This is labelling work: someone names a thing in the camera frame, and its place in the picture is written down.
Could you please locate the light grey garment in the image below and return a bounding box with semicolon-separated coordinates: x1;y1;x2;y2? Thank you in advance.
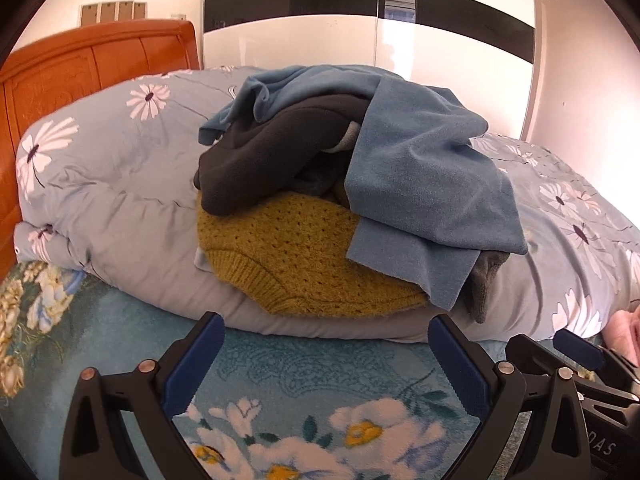
324;121;362;154

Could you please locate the white wardrobe with black stripe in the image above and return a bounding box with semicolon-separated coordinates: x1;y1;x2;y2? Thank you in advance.
201;0;538;143

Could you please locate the yellow knitted sweater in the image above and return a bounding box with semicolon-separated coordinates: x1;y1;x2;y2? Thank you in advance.
196;191;431;317

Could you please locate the grey daisy print duvet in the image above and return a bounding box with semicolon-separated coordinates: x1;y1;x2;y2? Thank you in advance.
12;64;640;343

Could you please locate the orange wooden headboard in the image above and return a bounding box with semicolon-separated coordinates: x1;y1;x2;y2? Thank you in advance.
0;19;202;281

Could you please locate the dark grey fleece garment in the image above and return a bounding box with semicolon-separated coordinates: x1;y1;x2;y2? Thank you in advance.
193;94;371;218

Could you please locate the person's right hand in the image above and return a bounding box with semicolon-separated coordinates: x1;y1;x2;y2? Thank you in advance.
607;310;640;367

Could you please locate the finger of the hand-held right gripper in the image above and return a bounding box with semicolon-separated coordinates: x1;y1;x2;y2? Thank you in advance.
552;329;640;382
505;334;568;378

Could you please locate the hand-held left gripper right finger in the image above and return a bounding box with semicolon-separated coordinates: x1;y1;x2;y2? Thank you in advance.
427;312;593;480

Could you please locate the blue fleece garment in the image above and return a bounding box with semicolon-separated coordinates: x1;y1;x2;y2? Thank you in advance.
198;64;529;311

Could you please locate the teal floral blanket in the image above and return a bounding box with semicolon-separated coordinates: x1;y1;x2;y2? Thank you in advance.
0;255;601;480

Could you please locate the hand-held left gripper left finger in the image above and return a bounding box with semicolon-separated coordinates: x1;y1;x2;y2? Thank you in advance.
59;311;226;480

